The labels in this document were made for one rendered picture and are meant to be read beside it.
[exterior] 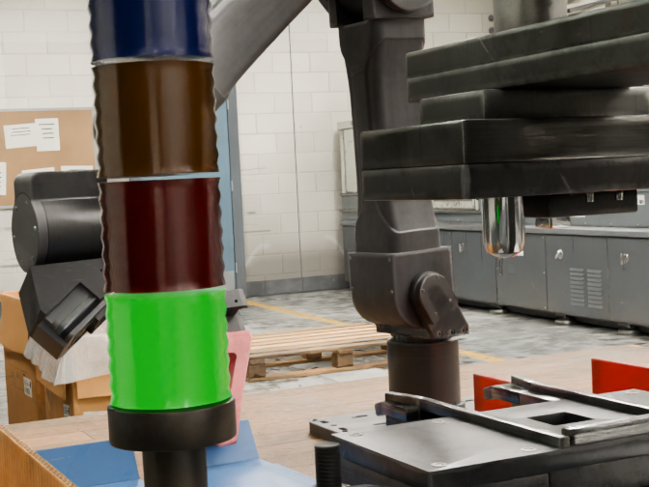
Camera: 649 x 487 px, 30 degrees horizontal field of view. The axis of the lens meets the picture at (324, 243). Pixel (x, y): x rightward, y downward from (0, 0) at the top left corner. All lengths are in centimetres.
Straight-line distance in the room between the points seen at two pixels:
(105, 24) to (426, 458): 29
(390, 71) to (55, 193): 31
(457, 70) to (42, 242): 36
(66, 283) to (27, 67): 1071
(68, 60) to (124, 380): 1126
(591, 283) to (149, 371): 812
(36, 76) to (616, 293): 586
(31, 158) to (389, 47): 1052
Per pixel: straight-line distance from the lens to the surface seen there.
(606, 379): 101
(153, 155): 36
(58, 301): 85
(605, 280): 834
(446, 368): 104
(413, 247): 101
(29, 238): 88
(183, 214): 36
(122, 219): 37
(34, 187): 87
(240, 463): 85
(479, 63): 60
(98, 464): 83
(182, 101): 36
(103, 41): 37
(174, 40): 37
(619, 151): 60
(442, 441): 61
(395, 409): 71
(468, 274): 992
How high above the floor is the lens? 112
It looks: 3 degrees down
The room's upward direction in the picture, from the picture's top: 3 degrees counter-clockwise
